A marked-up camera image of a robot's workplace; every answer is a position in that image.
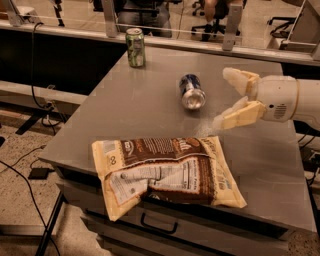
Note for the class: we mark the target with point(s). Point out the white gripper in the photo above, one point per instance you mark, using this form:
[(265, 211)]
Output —
[(277, 97)]

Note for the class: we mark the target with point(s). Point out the black power adapter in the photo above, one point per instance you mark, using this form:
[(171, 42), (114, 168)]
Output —
[(39, 173)]

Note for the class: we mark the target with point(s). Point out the grey drawer cabinet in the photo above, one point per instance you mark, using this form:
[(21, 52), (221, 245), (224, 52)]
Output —
[(135, 103)]

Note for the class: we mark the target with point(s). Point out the brown chip bag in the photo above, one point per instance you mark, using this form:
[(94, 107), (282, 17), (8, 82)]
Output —
[(179, 170)]

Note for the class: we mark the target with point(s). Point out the metal railing frame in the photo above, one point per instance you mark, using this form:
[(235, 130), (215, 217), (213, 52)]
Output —
[(26, 19)]

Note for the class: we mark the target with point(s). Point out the black office chair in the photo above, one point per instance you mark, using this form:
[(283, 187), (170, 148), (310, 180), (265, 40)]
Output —
[(217, 26), (281, 31)]

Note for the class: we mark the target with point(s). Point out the green soda can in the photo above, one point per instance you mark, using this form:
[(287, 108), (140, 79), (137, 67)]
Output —
[(135, 47)]

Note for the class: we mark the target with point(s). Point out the black drawer handle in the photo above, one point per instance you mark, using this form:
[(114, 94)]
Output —
[(158, 228)]

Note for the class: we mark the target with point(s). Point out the seated person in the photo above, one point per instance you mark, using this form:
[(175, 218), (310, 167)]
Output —
[(210, 10)]

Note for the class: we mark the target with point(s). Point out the blue pepsi can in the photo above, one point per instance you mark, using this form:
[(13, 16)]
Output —
[(192, 95)]

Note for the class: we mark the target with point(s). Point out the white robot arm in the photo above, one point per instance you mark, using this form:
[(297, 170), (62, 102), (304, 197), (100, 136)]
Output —
[(308, 102)]

